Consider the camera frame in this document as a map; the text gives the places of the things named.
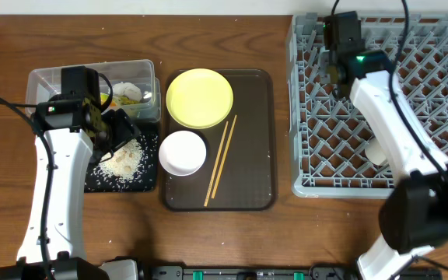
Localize green snack wrapper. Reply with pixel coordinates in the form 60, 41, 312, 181
100, 93, 139, 107

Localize white tissue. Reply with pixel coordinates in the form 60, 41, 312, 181
113, 82, 142, 101

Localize rice and peanut scraps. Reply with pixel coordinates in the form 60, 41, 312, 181
86, 134, 159, 191

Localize white bowl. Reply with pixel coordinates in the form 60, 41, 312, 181
159, 131, 207, 177

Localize white paper cup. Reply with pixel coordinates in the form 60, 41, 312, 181
365, 138, 387, 166

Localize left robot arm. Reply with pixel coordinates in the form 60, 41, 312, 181
0, 65, 140, 280

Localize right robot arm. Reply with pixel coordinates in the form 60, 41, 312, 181
323, 12, 448, 279

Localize grey dishwasher rack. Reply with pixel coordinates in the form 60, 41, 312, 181
286, 13, 448, 199

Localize black rectangular bin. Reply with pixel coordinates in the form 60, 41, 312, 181
83, 123, 159, 194

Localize clear plastic bin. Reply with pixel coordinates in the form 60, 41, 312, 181
26, 59, 161, 124

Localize yellow plate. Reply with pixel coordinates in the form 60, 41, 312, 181
166, 68, 234, 129

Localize wooden chopstick right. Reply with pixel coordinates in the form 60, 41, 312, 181
212, 115, 237, 199

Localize wooden chopstick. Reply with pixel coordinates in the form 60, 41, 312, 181
204, 121, 229, 208
212, 115, 237, 199

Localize wooden chopstick left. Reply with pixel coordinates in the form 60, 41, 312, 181
204, 121, 229, 208

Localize dark brown serving tray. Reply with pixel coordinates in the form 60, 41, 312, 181
159, 69, 277, 212

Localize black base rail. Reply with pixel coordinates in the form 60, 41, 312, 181
145, 265, 443, 280

